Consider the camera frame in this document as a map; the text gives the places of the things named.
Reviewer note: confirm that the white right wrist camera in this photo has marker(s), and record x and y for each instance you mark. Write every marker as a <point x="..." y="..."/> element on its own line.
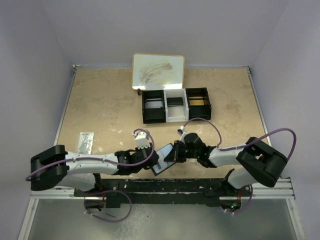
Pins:
<point x="182" y="132"/>

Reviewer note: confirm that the gold card in tray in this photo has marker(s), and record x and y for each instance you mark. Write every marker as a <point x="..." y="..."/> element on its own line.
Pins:
<point x="197" y="101"/>

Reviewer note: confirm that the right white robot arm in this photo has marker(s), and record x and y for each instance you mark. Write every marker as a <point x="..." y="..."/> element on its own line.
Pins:
<point x="260" y="163"/>

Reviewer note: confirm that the black leather card holder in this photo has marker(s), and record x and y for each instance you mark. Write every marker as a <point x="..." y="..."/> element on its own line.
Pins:
<point x="162" y="165"/>

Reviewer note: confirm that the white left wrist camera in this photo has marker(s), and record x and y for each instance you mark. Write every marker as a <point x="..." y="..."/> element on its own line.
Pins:
<point x="141" y="140"/>

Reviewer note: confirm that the black and white compartment tray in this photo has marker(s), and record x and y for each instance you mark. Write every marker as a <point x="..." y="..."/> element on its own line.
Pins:
<point x="175" y="114"/>

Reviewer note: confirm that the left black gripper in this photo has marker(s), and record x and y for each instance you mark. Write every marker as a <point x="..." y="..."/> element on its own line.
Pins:
<point x="152" y="163"/>

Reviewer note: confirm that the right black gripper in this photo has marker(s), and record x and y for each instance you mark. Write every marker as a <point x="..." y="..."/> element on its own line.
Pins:
<point x="174" y="155"/>

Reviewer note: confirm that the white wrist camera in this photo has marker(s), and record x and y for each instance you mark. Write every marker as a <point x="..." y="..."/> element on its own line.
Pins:
<point x="141" y="140"/>
<point x="182" y="132"/>

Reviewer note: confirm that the aluminium table frame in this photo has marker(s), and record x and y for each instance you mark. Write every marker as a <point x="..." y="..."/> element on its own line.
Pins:
<point x="102" y="101"/>

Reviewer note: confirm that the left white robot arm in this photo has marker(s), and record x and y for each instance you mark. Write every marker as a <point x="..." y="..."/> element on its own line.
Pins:
<point x="58" y="167"/>

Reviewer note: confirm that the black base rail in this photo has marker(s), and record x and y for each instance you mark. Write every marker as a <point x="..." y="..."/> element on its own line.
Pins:
<point x="202" y="191"/>

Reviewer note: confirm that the clear plastic packet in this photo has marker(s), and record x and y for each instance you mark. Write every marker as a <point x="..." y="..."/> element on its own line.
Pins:
<point x="85" y="143"/>

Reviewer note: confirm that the white board with wooden frame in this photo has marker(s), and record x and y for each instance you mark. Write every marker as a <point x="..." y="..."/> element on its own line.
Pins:
<point x="151" y="71"/>

